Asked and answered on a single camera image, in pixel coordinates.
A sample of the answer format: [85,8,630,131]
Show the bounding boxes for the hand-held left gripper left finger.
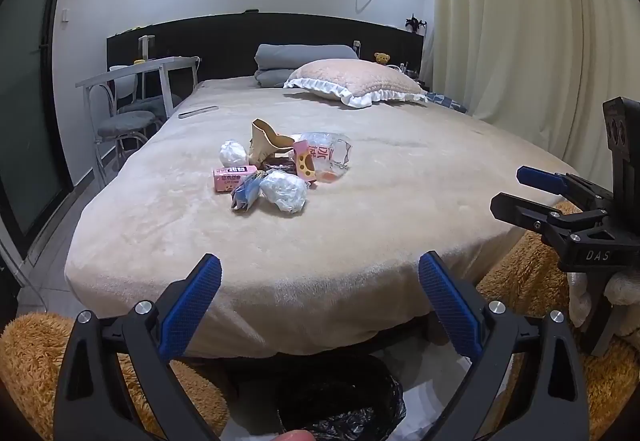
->
[52,253,223,441]

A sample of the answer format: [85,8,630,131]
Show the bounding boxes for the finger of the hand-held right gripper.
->
[516,165,613,212]
[490,192,606,247]

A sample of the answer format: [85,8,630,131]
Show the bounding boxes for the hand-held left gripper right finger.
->
[418,251,591,441]

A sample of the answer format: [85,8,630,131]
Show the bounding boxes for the blue white packet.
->
[230,174,263,212]

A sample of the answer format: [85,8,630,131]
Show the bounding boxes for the pink drink carton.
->
[213,165,259,194]

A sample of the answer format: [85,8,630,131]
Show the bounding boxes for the white wipes packet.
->
[259,170,308,214]

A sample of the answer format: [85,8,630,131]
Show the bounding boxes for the trash bin with black bag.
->
[222,351,408,441]

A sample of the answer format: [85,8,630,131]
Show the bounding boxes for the pink yellow snack packet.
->
[292,140,318,184]

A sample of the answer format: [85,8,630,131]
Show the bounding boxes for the person's right leg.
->
[472,200,640,441]

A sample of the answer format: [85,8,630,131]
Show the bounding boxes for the person's leg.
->
[0,311,233,441]
[472,200,640,441]

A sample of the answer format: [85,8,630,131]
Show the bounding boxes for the beige bed blanket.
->
[64,76,583,359]

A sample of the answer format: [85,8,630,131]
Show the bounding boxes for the blue patterned pillow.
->
[425,91,471,115]

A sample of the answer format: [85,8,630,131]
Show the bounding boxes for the white crumpled plastic ball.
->
[219,140,249,168]

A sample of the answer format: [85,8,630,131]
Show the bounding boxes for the cream curtain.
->
[420,0,640,182]

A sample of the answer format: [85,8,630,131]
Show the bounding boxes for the dark brown wrapper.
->
[260,157,298,172]

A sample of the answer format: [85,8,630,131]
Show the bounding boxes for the person's left leg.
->
[0,311,233,441]

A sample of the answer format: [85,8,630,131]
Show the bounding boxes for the crushed brown paper cup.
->
[249,118,296,167]

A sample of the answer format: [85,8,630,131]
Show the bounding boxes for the clear plastic bottle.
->
[292,131,353,184]

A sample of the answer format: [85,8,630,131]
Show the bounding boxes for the white chair grey cushion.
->
[95,110,167,174]
[108,66,184,122]

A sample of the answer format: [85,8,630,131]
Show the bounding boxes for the flat grey strip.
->
[178,105,220,119]

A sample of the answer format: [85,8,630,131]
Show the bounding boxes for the pink frilled pillow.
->
[283,60,429,109]

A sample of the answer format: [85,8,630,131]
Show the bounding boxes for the white table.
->
[75,56,201,174]

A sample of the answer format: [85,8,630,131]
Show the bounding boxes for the grey folded pillows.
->
[254,44,360,89]

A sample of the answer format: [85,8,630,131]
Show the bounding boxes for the black headboard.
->
[106,12,426,87]

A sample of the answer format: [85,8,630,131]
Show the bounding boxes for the black framed glass door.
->
[0,0,96,267]

